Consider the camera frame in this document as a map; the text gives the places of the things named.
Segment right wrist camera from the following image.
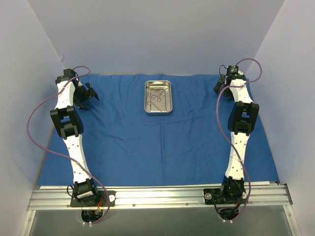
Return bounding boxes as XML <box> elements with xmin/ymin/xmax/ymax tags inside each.
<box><xmin>226</xmin><ymin>65</ymin><xmax>244</xmax><ymax>77</ymax></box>

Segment blue surgical drape cloth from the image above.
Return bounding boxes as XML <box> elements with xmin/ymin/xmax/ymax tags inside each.
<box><xmin>36</xmin><ymin>73</ymin><xmax>281</xmax><ymax>187</ymax></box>

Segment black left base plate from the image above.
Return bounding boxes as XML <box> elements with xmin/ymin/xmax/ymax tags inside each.
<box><xmin>70</xmin><ymin>190</ymin><xmax>116</xmax><ymax>207</ymax></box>

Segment steel forceps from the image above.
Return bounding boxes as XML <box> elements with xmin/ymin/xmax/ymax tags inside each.
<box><xmin>146</xmin><ymin>89</ymin><xmax>162</xmax><ymax>105</ymax></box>
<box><xmin>150</xmin><ymin>88</ymin><xmax>166</xmax><ymax>102</ymax></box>

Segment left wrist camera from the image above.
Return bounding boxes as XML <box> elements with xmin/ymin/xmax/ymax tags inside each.
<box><xmin>63</xmin><ymin>68</ymin><xmax>77</xmax><ymax>80</ymax></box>

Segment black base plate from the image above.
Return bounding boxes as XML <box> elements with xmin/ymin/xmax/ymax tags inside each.
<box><xmin>70</xmin><ymin>190</ymin><xmax>116</xmax><ymax>207</ymax></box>
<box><xmin>203</xmin><ymin>188</ymin><xmax>247</xmax><ymax>205</ymax></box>

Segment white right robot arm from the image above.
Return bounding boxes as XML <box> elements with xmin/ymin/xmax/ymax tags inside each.
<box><xmin>214</xmin><ymin>73</ymin><xmax>259</xmax><ymax>203</ymax></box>

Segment aluminium front rail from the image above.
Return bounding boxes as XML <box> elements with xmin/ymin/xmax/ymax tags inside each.
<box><xmin>27</xmin><ymin>181</ymin><xmax>293</xmax><ymax>210</ymax></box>

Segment stainless steel instrument tray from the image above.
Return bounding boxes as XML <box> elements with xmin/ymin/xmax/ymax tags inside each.
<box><xmin>144</xmin><ymin>80</ymin><xmax>173</xmax><ymax>115</ymax></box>

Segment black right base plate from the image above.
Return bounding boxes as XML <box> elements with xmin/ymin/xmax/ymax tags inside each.
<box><xmin>203</xmin><ymin>188</ymin><xmax>247</xmax><ymax>205</ymax></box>

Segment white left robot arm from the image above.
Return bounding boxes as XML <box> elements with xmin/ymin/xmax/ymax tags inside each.
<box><xmin>51</xmin><ymin>75</ymin><xmax>228</xmax><ymax>206</ymax></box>

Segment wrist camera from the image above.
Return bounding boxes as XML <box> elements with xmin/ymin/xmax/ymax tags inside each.
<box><xmin>226</xmin><ymin>65</ymin><xmax>244</xmax><ymax>77</ymax></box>
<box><xmin>63</xmin><ymin>68</ymin><xmax>77</xmax><ymax>80</ymax></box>

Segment steel forceps lower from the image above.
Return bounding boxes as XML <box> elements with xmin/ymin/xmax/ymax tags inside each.
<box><xmin>146</xmin><ymin>89</ymin><xmax>162</xmax><ymax>105</ymax></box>

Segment steel forceps upper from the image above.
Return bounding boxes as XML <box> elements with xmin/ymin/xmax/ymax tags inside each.
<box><xmin>150</xmin><ymin>88</ymin><xmax>166</xmax><ymax>102</ymax></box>

